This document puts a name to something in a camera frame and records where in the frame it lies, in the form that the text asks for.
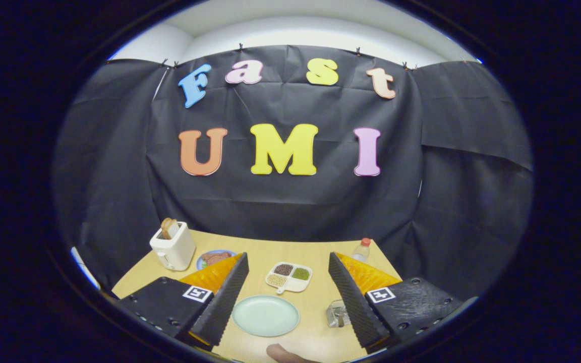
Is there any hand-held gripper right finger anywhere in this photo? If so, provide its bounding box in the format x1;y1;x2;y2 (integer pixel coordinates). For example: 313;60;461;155
328;252;465;353

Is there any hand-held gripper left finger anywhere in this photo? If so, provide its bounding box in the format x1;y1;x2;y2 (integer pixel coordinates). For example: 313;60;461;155
117;252;250;348

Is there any light green plate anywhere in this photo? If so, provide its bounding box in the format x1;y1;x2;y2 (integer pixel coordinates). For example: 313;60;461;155
231;295;300;337

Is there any brown steak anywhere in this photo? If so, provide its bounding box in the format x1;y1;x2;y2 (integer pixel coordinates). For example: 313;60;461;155
201;252;232;266

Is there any blue plate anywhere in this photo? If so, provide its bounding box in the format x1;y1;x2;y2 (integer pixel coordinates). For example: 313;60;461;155
196;250;238;271

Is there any clear plastic water bottle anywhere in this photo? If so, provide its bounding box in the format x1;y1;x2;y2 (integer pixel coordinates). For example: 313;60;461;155
352;238;372;263

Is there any white divided bean tray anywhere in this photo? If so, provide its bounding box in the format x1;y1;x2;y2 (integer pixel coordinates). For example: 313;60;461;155
265;262;313;294

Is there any white toaster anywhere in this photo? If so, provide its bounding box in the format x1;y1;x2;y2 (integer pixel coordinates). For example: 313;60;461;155
149;221;196;271

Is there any toasted bread slice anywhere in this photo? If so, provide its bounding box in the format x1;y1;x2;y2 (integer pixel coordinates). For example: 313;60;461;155
160;217;179;240

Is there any metal wire basket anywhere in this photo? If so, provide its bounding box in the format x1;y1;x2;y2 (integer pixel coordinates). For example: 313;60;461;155
326;300;352;328

